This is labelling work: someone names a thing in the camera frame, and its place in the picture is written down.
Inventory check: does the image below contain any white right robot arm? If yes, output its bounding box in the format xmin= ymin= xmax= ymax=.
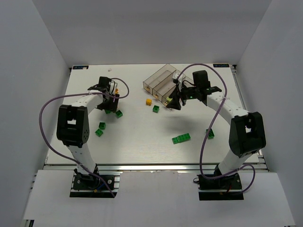
xmin=167 ymin=70 xmax=266 ymax=181

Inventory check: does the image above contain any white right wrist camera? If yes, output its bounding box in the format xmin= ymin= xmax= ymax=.
xmin=172 ymin=72 xmax=183 ymax=84

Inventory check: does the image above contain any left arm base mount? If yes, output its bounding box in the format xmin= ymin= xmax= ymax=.
xmin=70 ymin=173 xmax=120 ymax=199

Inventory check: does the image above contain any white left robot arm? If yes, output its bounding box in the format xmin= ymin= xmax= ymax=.
xmin=56 ymin=77 xmax=119 ymax=189

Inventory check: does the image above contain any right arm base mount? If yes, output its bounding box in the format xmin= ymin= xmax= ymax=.
xmin=193 ymin=174 xmax=244 ymax=201

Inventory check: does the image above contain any small yellow lego brick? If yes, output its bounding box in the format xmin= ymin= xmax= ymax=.
xmin=146 ymin=99 xmax=152 ymax=106

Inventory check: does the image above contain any blue label left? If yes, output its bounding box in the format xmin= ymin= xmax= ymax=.
xmin=72 ymin=65 xmax=89 ymax=70

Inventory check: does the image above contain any long green lego plate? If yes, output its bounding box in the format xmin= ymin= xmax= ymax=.
xmin=172 ymin=133 xmax=191 ymax=144

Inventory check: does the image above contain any clear three-compartment container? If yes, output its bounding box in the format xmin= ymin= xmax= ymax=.
xmin=143 ymin=64 xmax=180 ymax=106

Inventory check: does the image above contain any small green lego brick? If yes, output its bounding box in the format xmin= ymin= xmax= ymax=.
xmin=152 ymin=105 xmax=160 ymax=113

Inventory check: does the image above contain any aluminium rail front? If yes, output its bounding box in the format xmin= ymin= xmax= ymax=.
xmin=42 ymin=163 xmax=270 ymax=172

